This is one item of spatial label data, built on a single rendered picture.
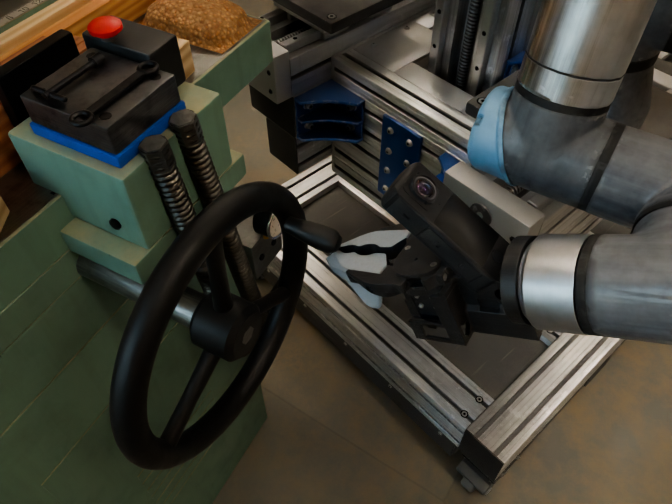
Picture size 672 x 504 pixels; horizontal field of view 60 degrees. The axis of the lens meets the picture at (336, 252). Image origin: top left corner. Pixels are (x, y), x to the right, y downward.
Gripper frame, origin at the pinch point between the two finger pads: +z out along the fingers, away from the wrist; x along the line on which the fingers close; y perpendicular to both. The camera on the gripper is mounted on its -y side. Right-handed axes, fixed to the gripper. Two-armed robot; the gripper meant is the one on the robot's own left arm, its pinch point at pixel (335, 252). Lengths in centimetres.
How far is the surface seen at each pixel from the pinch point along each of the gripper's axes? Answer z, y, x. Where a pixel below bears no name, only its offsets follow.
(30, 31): 31.1, -29.4, 1.7
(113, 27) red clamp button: 10.2, -26.6, -1.8
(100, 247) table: 14.2, -11.1, -13.4
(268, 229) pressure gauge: 24.2, 6.1, 11.1
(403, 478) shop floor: 33, 78, 15
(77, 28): 30.2, -27.5, 6.5
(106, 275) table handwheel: 17.4, -7.4, -13.5
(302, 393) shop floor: 59, 63, 20
